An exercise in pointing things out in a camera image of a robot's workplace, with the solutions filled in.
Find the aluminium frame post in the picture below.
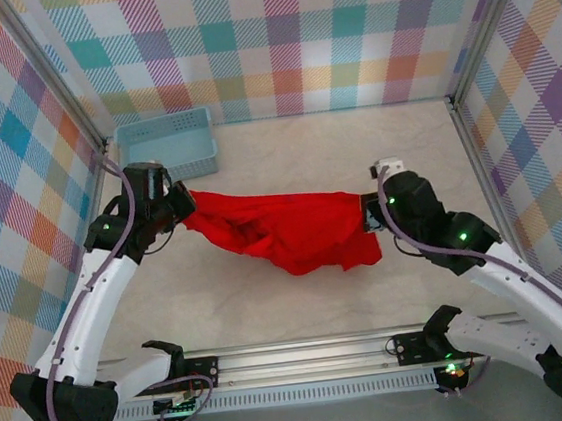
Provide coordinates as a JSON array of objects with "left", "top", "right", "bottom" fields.
[
  {"left": 434, "top": 0, "right": 552, "bottom": 112},
  {"left": 0, "top": 0, "right": 113, "bottom": 160}
]

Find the controller circuit board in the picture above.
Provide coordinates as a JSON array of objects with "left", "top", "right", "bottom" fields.
[
  {"left": 435, "top": 359, "right": 470, "bottom": 385},
  {"left": 152, "top": 393, "right": 203, "bottom": 419}
]

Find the slotted grey cable duct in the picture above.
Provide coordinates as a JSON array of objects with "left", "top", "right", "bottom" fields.
[{"left": 111, "top": 373, "right": 440, "bottom": 421}]

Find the right controller circuit board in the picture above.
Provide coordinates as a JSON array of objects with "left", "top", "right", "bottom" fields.
[{"left": 435, "top": 359, "right": 470, "bottom": 385}]

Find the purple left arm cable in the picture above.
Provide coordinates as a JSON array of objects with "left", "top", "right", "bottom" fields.
[{"left": 22, "top": 147, "right": 219, "bottom": 421}]

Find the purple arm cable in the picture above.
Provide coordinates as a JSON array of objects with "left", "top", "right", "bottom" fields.
[
  {"left": 375, "top": 149, "right": 562, "bottom": 421},
  {"left": 22, "top": 147, "right": 219, "bottom": 421}
]

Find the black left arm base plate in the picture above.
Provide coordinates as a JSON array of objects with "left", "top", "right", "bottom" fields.
[{"left": 128, "top": 355, "right": 222, "bottom": 398}]

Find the left controller circuit board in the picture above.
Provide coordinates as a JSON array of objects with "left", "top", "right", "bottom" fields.
[{"left": 152, "top": 393, "right": 203, "bottom": 419}]

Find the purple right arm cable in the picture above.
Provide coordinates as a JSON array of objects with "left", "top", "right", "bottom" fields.
[{"left": 375, "top": 149, "right": 562, "bottom": 421}]

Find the light blue plastic basket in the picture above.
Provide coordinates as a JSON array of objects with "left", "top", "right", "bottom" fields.
[{"left": 112, "top": 105, "right": 222, "bottom": 186}]

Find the aluminium side rail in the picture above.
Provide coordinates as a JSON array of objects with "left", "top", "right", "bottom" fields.
[
  {"left": 447, "top": 91, "right": 521, "bottom": 263},
  {"left": 70, "top": 140, "right": 124, "bottom": 258}
]

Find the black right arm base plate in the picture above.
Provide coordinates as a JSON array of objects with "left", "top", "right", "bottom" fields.
[{"left": 392, "top": 323, "right": 487, "bottom": 366}]

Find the red t-shirt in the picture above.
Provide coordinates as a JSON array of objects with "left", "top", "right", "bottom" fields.
[{"left": 177, "top": 170, "right": 385, "bottom": 290}]

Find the wide aluminium mounting rail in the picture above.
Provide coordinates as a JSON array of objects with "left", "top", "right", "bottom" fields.
[{"left": 98, "top": 314, "right": 529, "bottom": 406}]

